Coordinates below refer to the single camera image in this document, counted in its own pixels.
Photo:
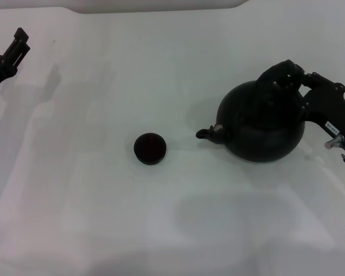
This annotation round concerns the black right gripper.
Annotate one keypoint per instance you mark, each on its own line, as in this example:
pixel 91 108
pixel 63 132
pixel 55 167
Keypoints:
pixel 327 103

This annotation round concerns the small dark round teacup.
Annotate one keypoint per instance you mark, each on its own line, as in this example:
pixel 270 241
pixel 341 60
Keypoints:
pixel 150 149

